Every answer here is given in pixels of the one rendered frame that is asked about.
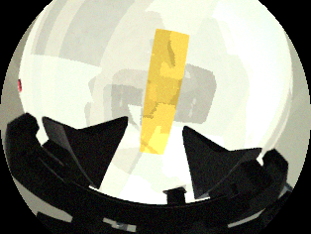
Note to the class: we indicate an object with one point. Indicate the yellow bar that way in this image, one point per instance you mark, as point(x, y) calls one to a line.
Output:
point(163, 86)

